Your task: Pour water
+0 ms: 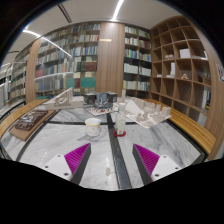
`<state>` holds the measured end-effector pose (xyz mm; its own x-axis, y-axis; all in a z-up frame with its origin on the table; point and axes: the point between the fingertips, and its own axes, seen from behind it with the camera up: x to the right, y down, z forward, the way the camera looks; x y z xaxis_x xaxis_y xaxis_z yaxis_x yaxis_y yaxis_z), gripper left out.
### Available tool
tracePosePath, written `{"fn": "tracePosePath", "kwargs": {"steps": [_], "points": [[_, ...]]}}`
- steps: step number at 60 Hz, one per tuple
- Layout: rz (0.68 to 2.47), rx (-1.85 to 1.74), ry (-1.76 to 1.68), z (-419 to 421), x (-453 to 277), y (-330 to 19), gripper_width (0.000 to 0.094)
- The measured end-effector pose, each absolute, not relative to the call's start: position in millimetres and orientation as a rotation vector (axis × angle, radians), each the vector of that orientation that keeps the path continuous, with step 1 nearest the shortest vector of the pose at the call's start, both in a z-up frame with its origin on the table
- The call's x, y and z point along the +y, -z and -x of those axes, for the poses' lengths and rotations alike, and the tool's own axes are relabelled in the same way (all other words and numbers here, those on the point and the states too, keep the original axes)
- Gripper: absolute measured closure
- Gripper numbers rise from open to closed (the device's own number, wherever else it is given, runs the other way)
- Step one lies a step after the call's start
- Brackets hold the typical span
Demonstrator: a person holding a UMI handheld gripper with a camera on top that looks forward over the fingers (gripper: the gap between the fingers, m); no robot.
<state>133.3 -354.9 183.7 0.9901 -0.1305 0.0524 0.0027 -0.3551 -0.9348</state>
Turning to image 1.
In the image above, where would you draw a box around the dark grey architectural model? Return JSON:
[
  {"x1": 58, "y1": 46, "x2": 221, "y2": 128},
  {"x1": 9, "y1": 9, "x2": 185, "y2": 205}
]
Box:
[{"x1": 83, "y1": 92, "x2": 120, "y2": 117}]

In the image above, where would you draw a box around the curved wooden bench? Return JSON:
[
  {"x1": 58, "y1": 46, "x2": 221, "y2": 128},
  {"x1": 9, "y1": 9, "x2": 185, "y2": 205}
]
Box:
[
  {"x1": 0, "y1": 98, "x2": 50, "y2": 139},
  {"x1": 143, "y1": 98, "x2": 218, "y2": 156}
]

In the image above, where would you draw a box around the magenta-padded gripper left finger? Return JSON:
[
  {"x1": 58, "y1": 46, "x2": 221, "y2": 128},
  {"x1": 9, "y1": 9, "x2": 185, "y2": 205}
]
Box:
[{"x1": 39, "y1": 142, "x2": 92, "y2": 186}]

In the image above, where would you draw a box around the flat round red coaster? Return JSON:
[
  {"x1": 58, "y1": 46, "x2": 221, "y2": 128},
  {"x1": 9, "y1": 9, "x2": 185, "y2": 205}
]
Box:
[{"x1": 112, "y1": 129, "x2": 128, "y2": 138}]

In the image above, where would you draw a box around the wooden cubby shelf unit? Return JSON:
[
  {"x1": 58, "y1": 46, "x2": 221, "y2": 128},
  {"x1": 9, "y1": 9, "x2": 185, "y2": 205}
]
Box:
[{"x1": 149, "y1": 14, "x2": 224, "y2": 134}]

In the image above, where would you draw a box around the beige architectural model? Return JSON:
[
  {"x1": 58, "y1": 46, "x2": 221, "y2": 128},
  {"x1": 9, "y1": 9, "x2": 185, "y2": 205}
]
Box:
[{"x1": 43, "y1": 87, "x2": 86, "y2": 111}]

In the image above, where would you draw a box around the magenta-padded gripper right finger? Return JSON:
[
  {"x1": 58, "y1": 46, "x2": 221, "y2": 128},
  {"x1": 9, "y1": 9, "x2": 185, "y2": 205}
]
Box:
[{"x1": 131, "y1": 143, "x2": 183, "y2": 186}]

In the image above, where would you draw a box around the tall bookshelf wall with books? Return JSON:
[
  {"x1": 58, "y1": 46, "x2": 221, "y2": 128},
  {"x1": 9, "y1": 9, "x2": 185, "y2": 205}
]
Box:
[{"x1": 8, "y1": 21, "x2": 153, "y2": 101}]

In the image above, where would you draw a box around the ceiling light strip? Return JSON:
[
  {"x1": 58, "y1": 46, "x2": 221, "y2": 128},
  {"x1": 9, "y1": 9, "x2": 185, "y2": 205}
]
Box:
[{"x1": 111, "y1": 0, "x2": 125, "y2": 22}]

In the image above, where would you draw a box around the brown model on wooden board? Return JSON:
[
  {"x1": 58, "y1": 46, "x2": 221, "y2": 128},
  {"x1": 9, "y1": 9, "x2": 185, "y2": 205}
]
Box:
[{"x1": 8, "y1": 109, "x2": 56, "y2": 143}]

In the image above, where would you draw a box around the clear plastic bottle white cap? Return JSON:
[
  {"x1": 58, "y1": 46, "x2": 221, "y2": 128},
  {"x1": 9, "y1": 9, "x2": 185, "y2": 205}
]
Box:
[{"x1": 114, "y1": 102, "x2": 128, "y2": 136}]

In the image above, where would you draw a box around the white city block model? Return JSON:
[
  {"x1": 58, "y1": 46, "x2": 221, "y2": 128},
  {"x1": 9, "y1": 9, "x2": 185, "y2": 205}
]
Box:
[{"x1": 116, "y1": 89, "x2": 173, "y2": 130}]

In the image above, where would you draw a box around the white mug with yellow rim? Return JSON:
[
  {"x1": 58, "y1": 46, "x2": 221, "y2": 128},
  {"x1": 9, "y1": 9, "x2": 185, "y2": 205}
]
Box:
[{"x1": 84, "y1": 117, "x2": 102, "y2": 137}]

